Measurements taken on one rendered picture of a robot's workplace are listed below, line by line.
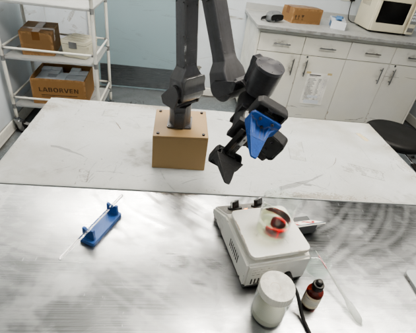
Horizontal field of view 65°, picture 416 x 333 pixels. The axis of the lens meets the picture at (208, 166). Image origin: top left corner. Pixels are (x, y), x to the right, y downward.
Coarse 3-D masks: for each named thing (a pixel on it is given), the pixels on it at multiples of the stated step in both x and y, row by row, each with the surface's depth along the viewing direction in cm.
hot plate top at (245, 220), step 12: (240, 216) 64; (252, 216) 64; (240, 228) 61; (252, 228) 62; (252, 240) 59; (264, 240) 60; (288, 240) 60; (300, 240) 61; (252, 252) 57; (264, 252) 57; (276, 252) 58; (288, 252) 58; (300, 252) 59
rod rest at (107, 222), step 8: (112, 208) 70; (104, 216) 70; (112, 216) 71; (120, 216) 72; (96, 224) 68; (104, 224) 69; (112, 224) 69; (88, 232) 64; (96, 232) 67; (104, 232) 67; (88, 240) 65; (96, 240) 65
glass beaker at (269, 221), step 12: (276, 192) 60; (288, 192) 59; (264, 204) 57; (276, 204) 62; (288, 204) 60; (264, 216) 58; (276, 216) 56; (288, 216) 56; (264, 228) 58; (276, 228) 57; (288, 228) 58; (276, 240) 59
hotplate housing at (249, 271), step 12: (216, 216) 73; (228, 216) 67; (228, 228) 65; (228, 240) 66; (240, 240) 61; (228, 252) 67; (240, 252) 60; (240, 264) 60; (252, 264) 57; (264, 264) 58; (276, 264) 59; (288, 264) 60; (300, 264) 61; (240, 276) 60; (252, 276) 59; (300, 276) 64
